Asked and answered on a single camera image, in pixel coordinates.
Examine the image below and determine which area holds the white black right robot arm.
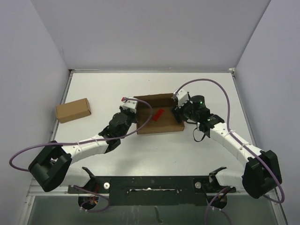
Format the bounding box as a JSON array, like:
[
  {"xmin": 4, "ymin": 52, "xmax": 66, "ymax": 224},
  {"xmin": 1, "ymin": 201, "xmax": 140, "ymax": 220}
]
[{"xmin": 172, "ymin": 92, "xmax": 282, "ymax": 199}]

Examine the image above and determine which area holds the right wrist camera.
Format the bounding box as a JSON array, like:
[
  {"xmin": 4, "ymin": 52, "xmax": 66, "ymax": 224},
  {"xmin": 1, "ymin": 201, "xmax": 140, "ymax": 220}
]
[{"xmin": 172, "ymin": 89, "xmax": 189, "ymax": 108}]

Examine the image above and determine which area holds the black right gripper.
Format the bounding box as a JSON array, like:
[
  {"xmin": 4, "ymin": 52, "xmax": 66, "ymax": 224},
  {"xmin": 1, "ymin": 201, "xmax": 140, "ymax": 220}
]
[{"xmin": 170, "ymin": 97, "xmax": 199, "ymax": 124}]

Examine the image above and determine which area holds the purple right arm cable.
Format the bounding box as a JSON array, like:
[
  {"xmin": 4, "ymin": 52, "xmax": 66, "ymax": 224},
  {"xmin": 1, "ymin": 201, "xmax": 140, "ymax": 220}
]
[{"xmin": 172, "ymin": 78, "xmax": 285, "ymax": 225}]

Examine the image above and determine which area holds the red rectangular block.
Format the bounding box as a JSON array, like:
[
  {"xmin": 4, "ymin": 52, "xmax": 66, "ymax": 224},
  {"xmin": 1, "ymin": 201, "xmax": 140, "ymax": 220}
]
[{"xmin": 152, "ymin": 108, "xmax": 165, "ymax": 122}]

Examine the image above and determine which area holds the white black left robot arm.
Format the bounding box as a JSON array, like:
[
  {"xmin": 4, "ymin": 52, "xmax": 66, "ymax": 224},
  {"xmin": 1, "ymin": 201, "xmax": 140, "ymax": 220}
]
[{"xmin": 28, "ymin": 105, "xmax": 137, "ymax": 193}]

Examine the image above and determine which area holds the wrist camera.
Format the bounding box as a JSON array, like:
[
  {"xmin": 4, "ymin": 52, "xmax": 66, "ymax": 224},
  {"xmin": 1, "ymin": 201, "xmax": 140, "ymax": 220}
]
[
  {"xmin": 172, "ymin": 89, "xmax": 189, "ymax": 108},
  {"xmin": 121, "ymin": 97, "xmax": 138, "ymax": 113}
]

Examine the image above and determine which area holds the aluminium frame rail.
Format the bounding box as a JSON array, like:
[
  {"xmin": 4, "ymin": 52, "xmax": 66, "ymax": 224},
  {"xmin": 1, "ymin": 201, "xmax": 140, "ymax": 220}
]
[{"xmin": 18, "ymin": 67, "xmax": 289, "ymax": 225}]

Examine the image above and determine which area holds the brown cardboard box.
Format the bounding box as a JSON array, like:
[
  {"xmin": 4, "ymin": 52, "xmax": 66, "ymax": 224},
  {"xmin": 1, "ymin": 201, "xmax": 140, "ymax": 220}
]
[{"xmin": 135, "ymin": 93, "xmax": 185, "ymax": 135}]

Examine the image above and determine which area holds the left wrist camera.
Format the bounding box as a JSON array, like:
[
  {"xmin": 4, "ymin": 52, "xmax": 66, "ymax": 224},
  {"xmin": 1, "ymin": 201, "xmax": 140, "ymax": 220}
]
[{"xmin": 121, "ymin": 97, "xmax": 138, "ymax": 113}]

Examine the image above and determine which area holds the small folded cardboard box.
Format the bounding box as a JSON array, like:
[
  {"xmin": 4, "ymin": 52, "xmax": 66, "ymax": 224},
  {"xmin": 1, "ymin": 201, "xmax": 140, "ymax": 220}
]
[{"xmin": 56, "ymin": 98, "xmax": 91, "ymax": 123}]

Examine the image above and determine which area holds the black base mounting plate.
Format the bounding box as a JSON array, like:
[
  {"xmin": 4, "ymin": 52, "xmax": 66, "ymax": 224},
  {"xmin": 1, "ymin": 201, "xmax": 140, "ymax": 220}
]
[{"xmin": 83, "ymin": 176, "xmax": 222, "ymax": 206}]

